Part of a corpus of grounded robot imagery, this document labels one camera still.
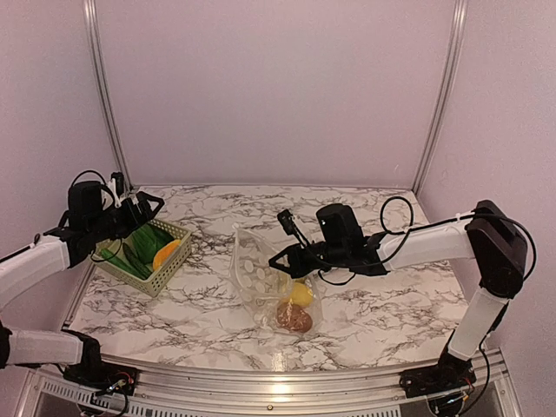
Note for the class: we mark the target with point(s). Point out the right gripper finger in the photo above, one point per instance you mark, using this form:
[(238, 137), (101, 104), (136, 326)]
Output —
[(289, 255), (292, 272)]

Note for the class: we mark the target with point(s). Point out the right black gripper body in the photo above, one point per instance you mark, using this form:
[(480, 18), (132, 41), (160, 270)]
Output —
[(334, 254)]

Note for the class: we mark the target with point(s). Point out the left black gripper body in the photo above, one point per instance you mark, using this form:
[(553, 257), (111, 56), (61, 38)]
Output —
[(124, 225)]

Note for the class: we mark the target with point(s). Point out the fake yellow lemon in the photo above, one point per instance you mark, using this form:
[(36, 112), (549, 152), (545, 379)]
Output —
[(301, 295)]

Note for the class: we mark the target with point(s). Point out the clear polka dot zip bag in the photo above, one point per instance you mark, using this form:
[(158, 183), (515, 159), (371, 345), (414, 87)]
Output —
[(262, 288)]

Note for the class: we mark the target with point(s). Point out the fake dark green cucumber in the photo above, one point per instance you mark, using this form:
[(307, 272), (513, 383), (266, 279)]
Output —
[(126, 259)]

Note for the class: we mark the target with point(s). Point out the fake orange pepper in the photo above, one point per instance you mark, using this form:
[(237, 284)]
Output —
[(164, 253)]

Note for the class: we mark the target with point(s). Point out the fake brown potato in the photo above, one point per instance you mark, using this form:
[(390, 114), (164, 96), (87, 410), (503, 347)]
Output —
[(294, 318)]

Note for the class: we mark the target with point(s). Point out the fake green bok choy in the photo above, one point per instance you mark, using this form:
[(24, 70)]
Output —
[(148, 240)]

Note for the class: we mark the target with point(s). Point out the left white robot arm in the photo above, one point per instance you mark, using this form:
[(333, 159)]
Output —
[(98, 210)]

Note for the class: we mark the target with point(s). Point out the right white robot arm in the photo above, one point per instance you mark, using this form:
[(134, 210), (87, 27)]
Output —
[(503, 249)]

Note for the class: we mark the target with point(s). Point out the pale green plastic basket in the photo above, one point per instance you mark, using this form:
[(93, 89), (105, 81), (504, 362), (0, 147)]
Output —
[(159, 278)]

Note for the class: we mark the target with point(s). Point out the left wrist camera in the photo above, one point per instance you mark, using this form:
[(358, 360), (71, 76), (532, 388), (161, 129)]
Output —
[(116, 191)]

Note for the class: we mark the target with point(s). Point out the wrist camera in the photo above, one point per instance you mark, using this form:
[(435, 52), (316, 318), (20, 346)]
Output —
[(286, 219), (116, 191)]

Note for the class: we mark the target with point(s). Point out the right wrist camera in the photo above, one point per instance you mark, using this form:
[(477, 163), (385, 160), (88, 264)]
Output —
[(286, 219)]

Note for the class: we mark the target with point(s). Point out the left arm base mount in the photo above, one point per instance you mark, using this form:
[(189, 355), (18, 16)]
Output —
[(92, 371)]

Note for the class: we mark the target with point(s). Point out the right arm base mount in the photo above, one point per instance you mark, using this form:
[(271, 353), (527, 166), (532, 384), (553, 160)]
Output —
[(448, 373)]

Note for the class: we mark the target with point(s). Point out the left aluminium frame post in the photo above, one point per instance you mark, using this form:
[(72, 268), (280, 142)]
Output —
[(102, 85)]

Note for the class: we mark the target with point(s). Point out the aluminium frame post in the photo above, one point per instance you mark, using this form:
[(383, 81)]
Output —
[(102, 85), (447, 80)]

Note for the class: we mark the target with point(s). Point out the front aluminium table rail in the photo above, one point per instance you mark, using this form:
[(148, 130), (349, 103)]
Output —
[(164, 390)]

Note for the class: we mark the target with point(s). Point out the right aluminium frame post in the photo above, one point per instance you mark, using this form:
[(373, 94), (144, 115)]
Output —
[(447, 80)]

